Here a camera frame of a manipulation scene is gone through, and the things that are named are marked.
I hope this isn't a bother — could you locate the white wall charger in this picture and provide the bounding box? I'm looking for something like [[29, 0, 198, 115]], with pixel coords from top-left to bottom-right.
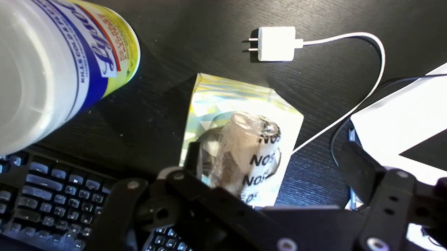
[[248, 27, 303, 63]]

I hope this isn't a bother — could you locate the white charger cable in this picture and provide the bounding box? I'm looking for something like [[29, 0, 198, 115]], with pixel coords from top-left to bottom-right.
[[291, 31, 386, 155]]

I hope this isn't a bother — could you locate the black keyboard blue backlight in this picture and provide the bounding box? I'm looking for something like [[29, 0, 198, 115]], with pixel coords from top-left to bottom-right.
[[0, 151, 192, 251]]

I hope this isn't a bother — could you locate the yellow patterned tissue box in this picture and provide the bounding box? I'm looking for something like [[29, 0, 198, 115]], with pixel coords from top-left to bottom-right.
[[182, 73, 304, 207]]

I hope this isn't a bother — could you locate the white wipes canister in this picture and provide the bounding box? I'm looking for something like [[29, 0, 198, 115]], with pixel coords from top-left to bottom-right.
[[0, 0, 141, 155]]

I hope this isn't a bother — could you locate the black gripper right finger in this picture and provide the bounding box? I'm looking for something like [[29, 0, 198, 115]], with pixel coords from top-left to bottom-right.
[[340, 143, 447, 251]]

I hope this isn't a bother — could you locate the white box on desk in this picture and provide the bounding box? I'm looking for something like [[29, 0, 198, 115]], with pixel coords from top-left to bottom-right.
[[350, 64, 447, 186]]

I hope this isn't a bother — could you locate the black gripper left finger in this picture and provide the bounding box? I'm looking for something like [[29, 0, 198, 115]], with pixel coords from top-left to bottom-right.
[[87, 143, 298, 251]]

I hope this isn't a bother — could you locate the plastic brown object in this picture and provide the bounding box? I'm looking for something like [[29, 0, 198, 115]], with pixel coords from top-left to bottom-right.
[[205, 112, 282, 207]]

